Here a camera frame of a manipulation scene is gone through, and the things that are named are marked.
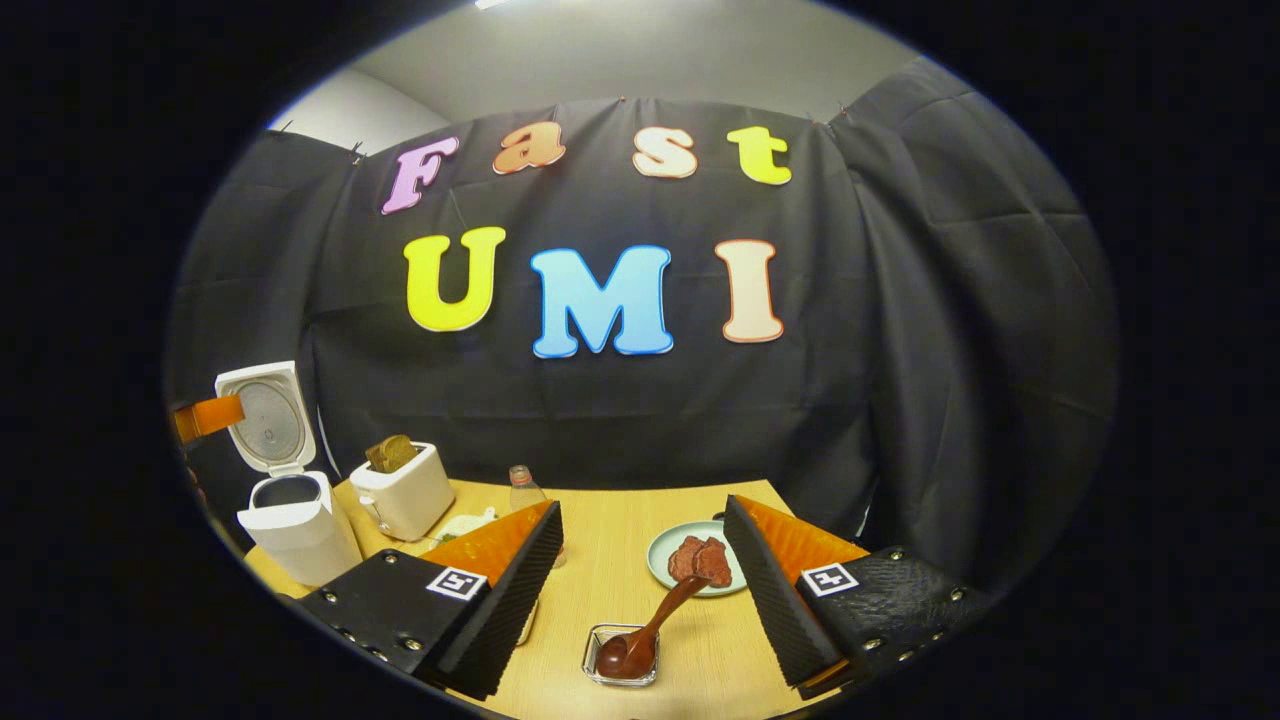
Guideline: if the brown wooden spoon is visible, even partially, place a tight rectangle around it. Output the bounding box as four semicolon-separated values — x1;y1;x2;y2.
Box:
596;575;711;681

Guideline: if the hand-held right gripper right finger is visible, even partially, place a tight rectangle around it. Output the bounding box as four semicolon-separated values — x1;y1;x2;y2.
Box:
722;495;991;701

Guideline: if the white divided dish of beans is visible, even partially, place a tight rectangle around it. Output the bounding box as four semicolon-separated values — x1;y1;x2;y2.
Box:
430;506;500;547

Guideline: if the small clear bottle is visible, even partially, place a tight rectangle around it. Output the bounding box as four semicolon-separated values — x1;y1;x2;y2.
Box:
508;465;567;569

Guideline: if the black backdrop cloth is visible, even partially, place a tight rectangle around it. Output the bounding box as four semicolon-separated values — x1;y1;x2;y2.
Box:
165;55;1121;601

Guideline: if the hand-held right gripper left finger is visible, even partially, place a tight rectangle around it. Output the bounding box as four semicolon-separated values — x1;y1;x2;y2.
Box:
298;500;564;701

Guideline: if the white toaster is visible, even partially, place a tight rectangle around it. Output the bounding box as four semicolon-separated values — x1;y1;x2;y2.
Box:
349;442;457;544

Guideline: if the pale green plate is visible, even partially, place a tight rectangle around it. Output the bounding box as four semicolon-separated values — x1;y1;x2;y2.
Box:
647;520;749;599

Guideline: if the white rice cooker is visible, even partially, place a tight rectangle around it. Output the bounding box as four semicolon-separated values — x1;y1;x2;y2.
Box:
215;362;364;589

